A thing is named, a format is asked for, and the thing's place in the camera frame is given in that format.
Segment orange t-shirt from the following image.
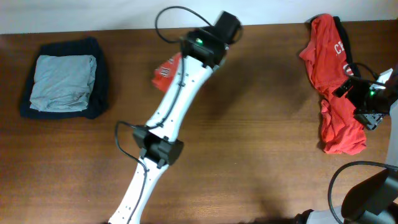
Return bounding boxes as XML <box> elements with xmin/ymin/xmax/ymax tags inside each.
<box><xmin>152</xmin><ymin>53</ymin><xmax>182</xmax><ymax>92</ymax></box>

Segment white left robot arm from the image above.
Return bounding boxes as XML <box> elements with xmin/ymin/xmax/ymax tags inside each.
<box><xmin>108</xmin><ymin>27</ymin><xmax>236</xmax><ymax>224</ymax></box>

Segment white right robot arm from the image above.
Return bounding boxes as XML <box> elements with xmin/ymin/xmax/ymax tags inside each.
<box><xmin>291</xmin><ymin>68</ymin><xmax>397</xmax><ymax>224</ymax></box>

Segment red garment with white letters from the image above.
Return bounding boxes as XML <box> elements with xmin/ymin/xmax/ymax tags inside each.
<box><xmin>299</xmin><ymin>14</ymin><xmax>366</xmax><ymax>155</ymax></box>

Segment black garment under red one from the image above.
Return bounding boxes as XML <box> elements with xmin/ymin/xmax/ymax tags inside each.
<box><xmin>332</xmin><ymin>16</ymin><xmax>361</xmax><ymax>78</ymax></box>

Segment folded dark navy garment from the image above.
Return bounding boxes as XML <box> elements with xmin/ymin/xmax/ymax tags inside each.
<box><xmin>19</xmin><ymin>37</ymin><xmax>109</xmax><ymax>119</ymax></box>

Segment folded grey garment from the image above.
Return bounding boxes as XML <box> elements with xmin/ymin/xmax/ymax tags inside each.
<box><xmin>29</xmin><ymin>55</ymin><xmax>97</xmax><ymax>113</ymax></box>

